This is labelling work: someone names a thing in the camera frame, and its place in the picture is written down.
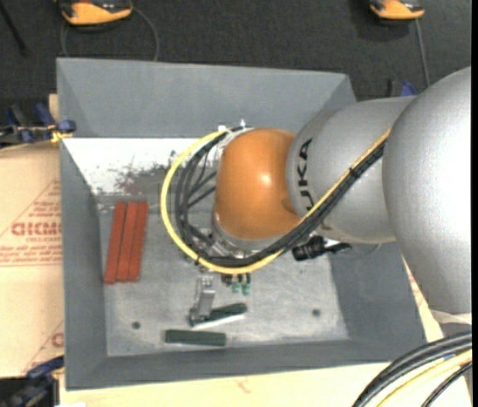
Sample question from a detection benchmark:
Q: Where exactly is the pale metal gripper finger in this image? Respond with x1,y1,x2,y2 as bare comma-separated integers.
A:
187,289,204,327
198,287,218,318

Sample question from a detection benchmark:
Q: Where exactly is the dark green block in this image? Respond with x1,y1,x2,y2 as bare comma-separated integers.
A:
164,329,228,348
194,302,249,328

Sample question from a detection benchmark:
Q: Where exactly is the grey metal bin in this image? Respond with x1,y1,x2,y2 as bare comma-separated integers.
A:
55,57,430,390

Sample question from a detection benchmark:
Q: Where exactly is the red-brown flat block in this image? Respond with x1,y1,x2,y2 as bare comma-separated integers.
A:
103,202,128,286
127,201,150,282
115,201,140,283

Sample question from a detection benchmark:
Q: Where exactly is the brown cardboard board red print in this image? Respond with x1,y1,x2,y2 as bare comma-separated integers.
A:
0,141,67,382

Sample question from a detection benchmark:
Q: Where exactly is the black cylinder on white bracket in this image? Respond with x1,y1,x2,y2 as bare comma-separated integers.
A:
291,234,353,263

